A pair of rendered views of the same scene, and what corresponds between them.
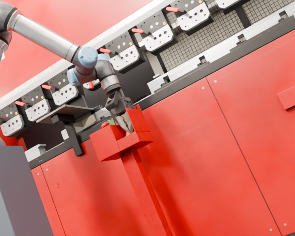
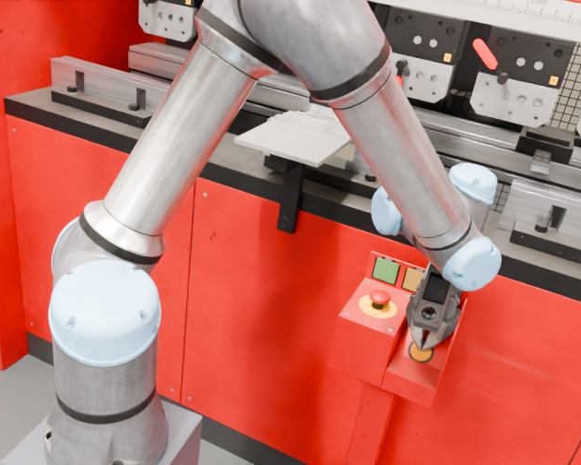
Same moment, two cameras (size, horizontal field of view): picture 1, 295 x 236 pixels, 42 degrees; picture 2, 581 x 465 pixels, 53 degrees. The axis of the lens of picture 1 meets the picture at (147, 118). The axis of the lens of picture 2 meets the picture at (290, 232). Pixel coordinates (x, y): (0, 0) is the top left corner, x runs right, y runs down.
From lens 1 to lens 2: 1.23 m
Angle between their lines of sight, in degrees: 40
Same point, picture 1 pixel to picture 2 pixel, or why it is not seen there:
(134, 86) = not seen: hidden behind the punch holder
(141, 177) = (382, 424)
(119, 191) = (319, 333)
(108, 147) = (361, 364)
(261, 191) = not seen: outside the picture
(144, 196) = (365, 447)
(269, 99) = not seen: outside the picture
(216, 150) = (535, 423)
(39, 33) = (399, 164)
